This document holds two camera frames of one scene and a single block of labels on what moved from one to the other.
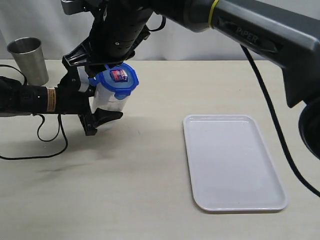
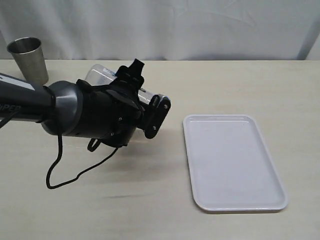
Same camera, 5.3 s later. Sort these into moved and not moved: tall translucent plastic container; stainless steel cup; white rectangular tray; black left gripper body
Moved: tall translucent plastic container; black left gripper body
Not moved: stainless steel cup; white rectangular tray
